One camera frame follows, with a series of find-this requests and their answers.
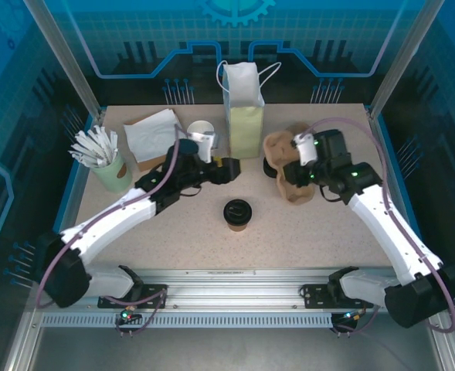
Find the painted paper gift bag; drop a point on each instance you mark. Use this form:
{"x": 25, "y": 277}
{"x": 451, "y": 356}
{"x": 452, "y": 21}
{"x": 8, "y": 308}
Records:
{"x": 244, "y": 131}

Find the white paper cup stack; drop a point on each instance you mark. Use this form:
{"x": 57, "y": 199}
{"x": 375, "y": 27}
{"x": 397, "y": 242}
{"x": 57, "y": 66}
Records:
{"x": 198, "y": 127}

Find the black lid stack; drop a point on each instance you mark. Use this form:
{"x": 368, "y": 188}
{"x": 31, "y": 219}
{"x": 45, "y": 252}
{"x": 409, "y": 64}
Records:
{"x": 269, "y": 168}

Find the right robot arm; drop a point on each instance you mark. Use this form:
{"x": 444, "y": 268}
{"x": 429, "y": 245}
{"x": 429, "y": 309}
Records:
{"x": 385, "y": 232}

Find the black plastic cup lid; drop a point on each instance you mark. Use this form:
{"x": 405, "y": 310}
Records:
{"x": 237, "y": 210}

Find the pulp cup carrier stack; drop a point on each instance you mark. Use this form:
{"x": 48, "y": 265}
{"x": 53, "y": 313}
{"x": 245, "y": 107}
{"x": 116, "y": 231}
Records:
{"x": 277, "y": 145}

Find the small circuit board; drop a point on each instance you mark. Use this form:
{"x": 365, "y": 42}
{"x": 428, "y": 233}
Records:
{"x": 126, "y": 315}
{"x": 352, "y": 316}

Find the aluminium frame post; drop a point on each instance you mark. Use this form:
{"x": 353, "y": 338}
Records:
{"x": 405, "y": 58}
{"x": 65, "y": 58}

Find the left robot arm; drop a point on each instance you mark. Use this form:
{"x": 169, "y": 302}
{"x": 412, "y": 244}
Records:
{"x": 107, "y": 220}

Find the white napkin stack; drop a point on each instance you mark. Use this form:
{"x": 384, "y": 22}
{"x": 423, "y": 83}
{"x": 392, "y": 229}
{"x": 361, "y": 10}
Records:
{"x": 150, "y": 131}

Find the aluminium mounting rail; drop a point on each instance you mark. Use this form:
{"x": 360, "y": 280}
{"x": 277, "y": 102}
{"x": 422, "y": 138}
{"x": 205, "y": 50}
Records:
{"x": 231, "y": 290}

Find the green paper cup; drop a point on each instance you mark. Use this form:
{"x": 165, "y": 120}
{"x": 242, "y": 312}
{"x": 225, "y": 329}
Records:
{"x": 113, "y": 178}

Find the brown paper coffee cup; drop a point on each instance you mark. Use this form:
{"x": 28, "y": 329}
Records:
{"x": 238, "y": 228}

